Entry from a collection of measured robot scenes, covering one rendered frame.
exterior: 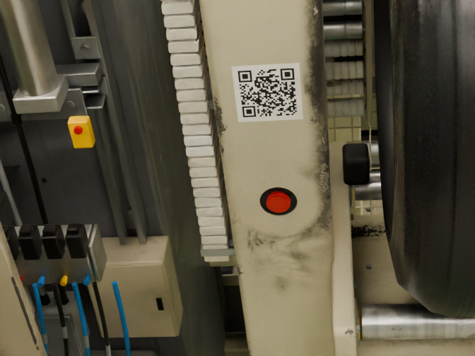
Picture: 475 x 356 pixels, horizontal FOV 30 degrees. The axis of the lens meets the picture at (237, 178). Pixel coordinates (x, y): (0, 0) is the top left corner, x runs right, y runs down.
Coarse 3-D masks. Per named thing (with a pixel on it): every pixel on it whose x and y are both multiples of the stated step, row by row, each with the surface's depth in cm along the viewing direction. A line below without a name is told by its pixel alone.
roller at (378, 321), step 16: (368, 304) 114; (384, 304) 113; (400, 304) 113; (416, 304) 113; (368, 320) 112; (384, 320) 112; (400, 320) 111; (416, 320) 111; (432, 320) 111; (448, 320) 111; (464, 320) 110; (368, 336) 112; (384, 336) 112; (400, 336) 112; (416, 336) 112; (432, 336) 112; (448, 336) 111; (464, 336) 111
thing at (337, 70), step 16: (336, 0) 137; (352, 0) 137; (368, 0) 135; (336, 16) 152; (352, 16) 152; (368, 16) 136; (336, 32) 139; (352, 32) 139; (368, 32) 138; (336, 48) 142; (352, 48) 142; (368, 48) 140; (336, 64) 144; (352, 64) 143; (368, 64) 142; (352, 80) 146; (368, 80) 143; (368, 96) 145; (336, 112) 148; (352, 112) 148; (368, 112) 147
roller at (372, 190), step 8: (376, 176) 134; (360, 184) 134; (368, 184) 133; (376, 184) 133; (352, 192) 134; (360, 192) 134; (368, 192) 134; (376, 192) 134; (360, 200) 135; (368, 200) 136
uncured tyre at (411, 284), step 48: (384, 0) 123; (432, 0) 80; (384, 48) 126; (432, 48) 80; (384, 96) 127; (432, 96) 81; (384, 144) 126; (432, 144) 82; (384, 192) 121; (432, 192) 84; (432, 240) 87; (432, 288) 94
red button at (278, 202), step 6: (276, 192) 109; (282, 192) 109; (270, 198) 109; (276, 198) 109; (282, 198) 109; (288, 198) 109; (270, 204) 109; (276, 204) 109; (282, 204) 109; (288, 204) 109; (276, 210) 110; (282, 210) 110
